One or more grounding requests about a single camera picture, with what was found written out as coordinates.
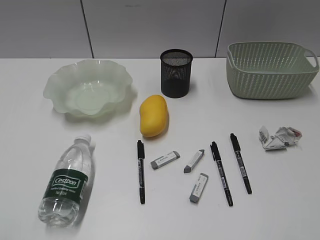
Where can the frosted green wavy plate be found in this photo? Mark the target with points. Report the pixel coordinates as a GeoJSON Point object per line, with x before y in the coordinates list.
{"type": "Point", "coordinates": [88, 88]}

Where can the waste paper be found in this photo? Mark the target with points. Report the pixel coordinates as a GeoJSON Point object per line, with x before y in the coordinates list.
{"type": "Point", "coordinates": [283, 138]}

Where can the black mesh pen holder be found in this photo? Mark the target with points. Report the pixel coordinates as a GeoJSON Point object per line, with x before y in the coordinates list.
{"type": "Point", "coordinates": [176, 67]}

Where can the clear water bottle green label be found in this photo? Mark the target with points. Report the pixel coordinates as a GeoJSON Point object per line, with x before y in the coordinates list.
{"type": "Point", "coordinates": [64, 193]}

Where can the black marker pen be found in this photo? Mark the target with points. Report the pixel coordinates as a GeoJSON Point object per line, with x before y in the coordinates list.
{"type": "Point", "coordinates": [238, 156]}
{"type": "Point", "coordinates": [141, 175]}
{"type": "Point", "coordinates": [222, 175]}

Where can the light green plastic basket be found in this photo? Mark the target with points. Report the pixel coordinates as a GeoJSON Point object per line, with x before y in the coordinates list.
{"type": "Point", "coordinates": [266, 70]}

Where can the yellow mango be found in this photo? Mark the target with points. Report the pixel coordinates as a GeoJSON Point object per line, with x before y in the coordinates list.
{"type": "Point", "coordinates": [153, 116]}

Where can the grey white eraser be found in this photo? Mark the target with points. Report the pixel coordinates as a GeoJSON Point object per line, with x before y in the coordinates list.
{"type": "Point", "coordinates": [165, 159]}
{"type": "Point", "coordinates": [198, 188]}
{"type": "Point", "coordinates": [194, 161]}

